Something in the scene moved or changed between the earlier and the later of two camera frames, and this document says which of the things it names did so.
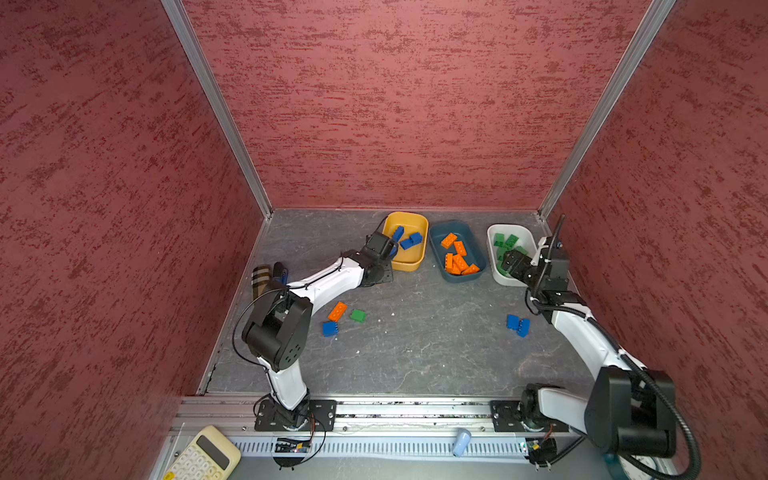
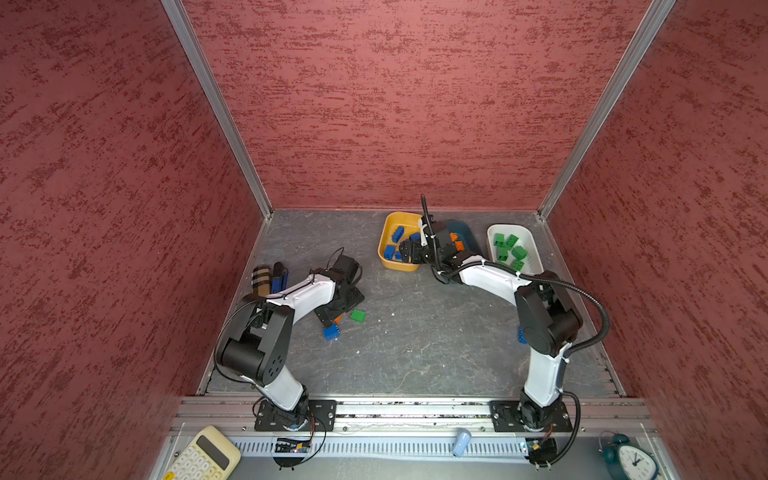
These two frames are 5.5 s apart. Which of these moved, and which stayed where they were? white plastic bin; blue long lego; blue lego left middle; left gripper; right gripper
Moved: left gripper; right gripper
Stayed: blue long lego; white plastic bin; blue lego left middle
